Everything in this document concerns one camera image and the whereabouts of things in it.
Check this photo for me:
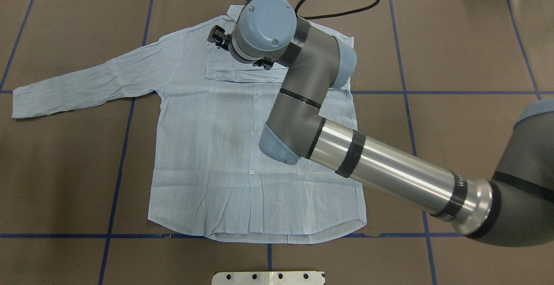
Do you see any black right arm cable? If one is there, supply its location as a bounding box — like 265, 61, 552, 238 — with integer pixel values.
245, 0, 380, 20

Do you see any light blue button-up shirt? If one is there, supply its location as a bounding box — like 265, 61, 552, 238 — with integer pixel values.
12, 5, 367, 244

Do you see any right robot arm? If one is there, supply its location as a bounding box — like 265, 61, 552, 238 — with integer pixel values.
223, 0, 554, 247

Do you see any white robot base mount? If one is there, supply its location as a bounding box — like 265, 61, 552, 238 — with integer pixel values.
211, 271, 326, 285

